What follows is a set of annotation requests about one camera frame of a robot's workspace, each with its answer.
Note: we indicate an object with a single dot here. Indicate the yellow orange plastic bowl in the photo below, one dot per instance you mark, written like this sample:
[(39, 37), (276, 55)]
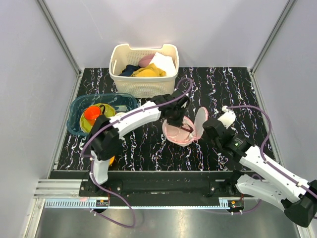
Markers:
[(111, 161)]

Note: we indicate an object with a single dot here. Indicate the maroon bra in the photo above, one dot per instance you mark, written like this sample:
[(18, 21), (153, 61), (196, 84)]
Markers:
[(187, 128)]

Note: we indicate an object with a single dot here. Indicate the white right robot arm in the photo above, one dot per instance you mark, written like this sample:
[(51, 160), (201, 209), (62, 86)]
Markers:
[(295, 196)]

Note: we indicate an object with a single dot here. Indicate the green polka dot plate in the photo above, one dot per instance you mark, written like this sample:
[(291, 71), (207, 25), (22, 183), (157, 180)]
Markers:
[(86, 127)]

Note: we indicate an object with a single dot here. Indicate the white cloth in basket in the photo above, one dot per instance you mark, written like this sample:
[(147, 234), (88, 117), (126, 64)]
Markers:
[(164, 63)]

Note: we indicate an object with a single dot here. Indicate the pink cloth in basket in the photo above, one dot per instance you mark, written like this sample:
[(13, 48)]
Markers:
[(145, 61)]

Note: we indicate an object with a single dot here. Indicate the yellow cloth in basket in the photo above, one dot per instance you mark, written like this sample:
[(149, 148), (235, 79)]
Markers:
[(149, 71)]

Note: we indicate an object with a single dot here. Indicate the orange mug black handle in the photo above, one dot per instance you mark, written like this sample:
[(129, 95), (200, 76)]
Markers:
[(93, 112)]

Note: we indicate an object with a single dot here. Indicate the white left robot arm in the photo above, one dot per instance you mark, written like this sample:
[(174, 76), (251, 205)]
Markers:
[(104, 138)]

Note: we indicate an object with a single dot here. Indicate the teal transparent plastic bin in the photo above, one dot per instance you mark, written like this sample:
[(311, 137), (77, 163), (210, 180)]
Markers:
[(120, 102)]

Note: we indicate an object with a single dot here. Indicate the white pink mesh laundry bag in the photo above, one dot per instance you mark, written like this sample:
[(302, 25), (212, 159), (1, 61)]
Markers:
[(183, 138)]

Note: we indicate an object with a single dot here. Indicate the navy cloth in basket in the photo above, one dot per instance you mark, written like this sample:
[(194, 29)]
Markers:
[(129, 70)]

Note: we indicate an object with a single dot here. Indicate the pale yellow white mug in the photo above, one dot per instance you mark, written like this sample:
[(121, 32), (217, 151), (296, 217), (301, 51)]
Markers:
[(120, 114)]

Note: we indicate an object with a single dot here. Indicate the cream plastic laundry basket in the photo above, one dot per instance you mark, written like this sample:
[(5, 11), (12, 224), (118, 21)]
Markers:
[(141, 87)]

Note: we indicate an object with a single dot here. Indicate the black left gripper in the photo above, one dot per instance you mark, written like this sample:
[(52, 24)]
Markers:
[(178, 123)]

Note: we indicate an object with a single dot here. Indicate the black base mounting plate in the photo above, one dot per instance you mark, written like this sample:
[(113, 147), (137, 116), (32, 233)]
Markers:
[(172, 189)]

